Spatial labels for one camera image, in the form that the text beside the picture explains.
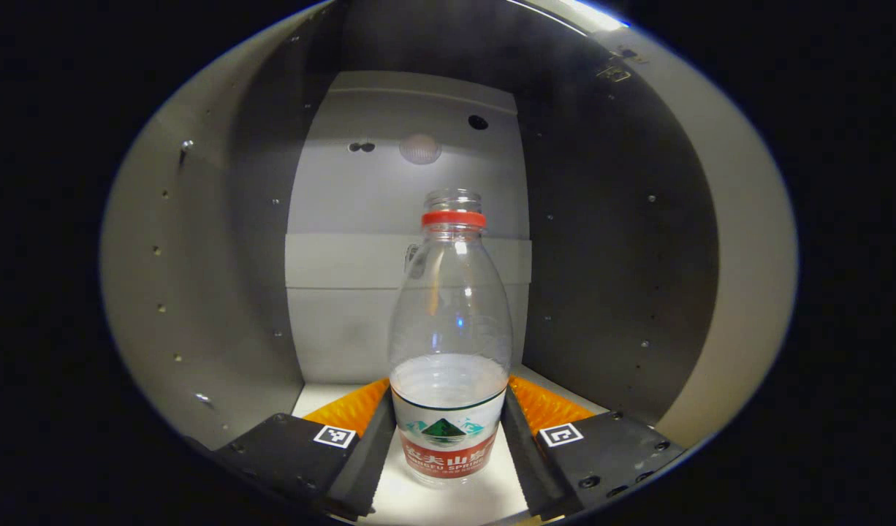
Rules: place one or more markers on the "clear plastic bottle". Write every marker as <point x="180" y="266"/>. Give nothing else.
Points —
<point x="448" y="329"/>

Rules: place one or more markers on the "long ceiling light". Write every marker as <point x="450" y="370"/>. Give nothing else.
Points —
<point x="598" y="14"/>

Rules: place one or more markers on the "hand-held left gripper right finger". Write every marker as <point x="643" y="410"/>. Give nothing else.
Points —
<point x="525" y="467"/>

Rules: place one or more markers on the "dark grey cabinet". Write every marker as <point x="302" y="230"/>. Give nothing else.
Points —
<point x="214" y="292"/>

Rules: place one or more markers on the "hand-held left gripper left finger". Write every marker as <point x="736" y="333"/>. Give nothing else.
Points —
<point x="360" y="467"/>

